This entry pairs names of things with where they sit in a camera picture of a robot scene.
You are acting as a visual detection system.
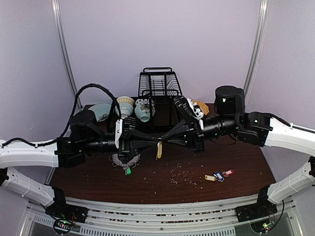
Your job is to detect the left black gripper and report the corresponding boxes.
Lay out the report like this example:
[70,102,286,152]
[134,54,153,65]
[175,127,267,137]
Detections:
[81,128,158,164]

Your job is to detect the yellow key tag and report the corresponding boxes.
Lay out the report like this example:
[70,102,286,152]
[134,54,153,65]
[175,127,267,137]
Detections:
[156,141,162,160]
[204,175,217,181]

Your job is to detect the grey perforated keyring disc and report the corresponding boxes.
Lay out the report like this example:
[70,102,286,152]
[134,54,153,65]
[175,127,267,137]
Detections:
[109,154,142,169]

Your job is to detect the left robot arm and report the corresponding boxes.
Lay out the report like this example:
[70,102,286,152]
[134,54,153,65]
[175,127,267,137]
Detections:
[0,110,160,224]

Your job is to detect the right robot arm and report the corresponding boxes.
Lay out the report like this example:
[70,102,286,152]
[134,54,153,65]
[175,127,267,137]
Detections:
[160,86,315,222]

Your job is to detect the light blue floral bowl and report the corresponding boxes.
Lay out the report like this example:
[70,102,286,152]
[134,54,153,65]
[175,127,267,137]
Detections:
[134,104,156,122]

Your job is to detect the green key tag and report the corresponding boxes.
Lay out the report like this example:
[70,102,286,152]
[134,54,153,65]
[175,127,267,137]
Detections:
[124,167,131,176]

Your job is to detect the light blue ribbed bowl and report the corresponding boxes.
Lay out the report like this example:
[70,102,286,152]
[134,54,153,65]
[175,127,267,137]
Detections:
[119,102,134,118]

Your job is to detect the yellow dotted plate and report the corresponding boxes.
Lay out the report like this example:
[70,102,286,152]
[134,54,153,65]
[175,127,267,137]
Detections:
[193,100,209,116]

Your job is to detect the dotted white bowl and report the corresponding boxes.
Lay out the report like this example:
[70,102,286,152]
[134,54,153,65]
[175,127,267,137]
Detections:
[135,98,155,107]

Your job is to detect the cream patterned bowl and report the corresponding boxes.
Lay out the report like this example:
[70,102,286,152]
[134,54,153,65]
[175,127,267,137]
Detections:
[116,96,135,106]

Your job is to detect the light blue plate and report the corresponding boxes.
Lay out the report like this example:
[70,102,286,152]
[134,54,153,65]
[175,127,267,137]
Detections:
[88,103,111,122]

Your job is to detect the blue key tag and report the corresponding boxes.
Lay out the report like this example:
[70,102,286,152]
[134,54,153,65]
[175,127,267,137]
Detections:
[214,172,224,182]

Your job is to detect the red key tag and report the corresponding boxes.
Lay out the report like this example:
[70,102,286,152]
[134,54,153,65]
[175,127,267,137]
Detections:
[222,169,234,177]

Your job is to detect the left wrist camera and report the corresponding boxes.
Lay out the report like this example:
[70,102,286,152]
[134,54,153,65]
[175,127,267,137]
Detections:
[115,118,123,149]

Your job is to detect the black wire dish rack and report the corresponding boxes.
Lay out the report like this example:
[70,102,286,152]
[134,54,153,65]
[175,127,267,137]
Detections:
[106,67,183,136]

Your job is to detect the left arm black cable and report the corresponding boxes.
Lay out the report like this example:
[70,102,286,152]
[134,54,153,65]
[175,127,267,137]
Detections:
[0,83,122,149]

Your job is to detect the right aluminium frame post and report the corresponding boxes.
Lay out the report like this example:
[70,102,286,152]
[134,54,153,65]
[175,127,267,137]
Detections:
[244,0,269,98]

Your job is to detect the aluminium frame post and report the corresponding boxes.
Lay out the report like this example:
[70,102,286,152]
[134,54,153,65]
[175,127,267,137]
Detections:
[244,0,269,98]
[51,0,78,97]

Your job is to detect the left aluminium frame post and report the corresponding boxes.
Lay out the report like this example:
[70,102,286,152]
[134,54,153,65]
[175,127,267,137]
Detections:
[51,0,78,97]

